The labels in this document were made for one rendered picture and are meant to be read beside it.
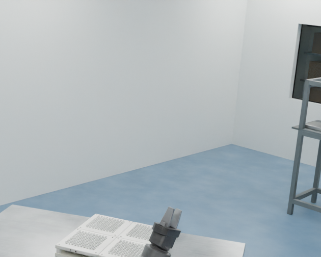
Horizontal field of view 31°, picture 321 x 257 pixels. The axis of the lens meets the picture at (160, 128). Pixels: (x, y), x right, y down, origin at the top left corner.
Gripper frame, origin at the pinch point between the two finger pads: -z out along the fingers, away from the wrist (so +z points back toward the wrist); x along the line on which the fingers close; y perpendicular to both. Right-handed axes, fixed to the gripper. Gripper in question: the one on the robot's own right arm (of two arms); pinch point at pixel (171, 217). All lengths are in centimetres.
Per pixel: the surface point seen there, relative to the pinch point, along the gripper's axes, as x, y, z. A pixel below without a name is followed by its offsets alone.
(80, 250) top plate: -86, 84, 46
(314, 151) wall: -655, 158, -98
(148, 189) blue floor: -429, 257, 34
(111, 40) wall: -363, 341, -111
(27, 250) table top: -83, 114, 60
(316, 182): -512, 100, -51
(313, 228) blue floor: -451, 68, -2
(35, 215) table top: -117, 146, 50
